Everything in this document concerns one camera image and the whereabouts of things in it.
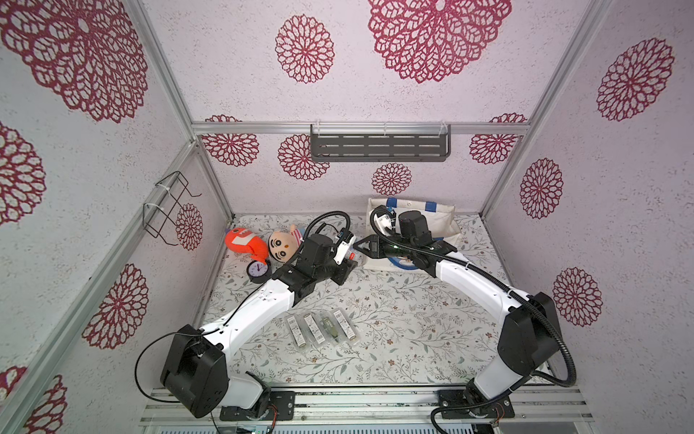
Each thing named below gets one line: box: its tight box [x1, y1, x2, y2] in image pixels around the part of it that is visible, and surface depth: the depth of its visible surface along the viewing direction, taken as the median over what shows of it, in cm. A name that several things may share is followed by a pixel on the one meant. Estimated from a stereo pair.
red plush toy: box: [225, 226, 269, 265], surface depth 103 cm
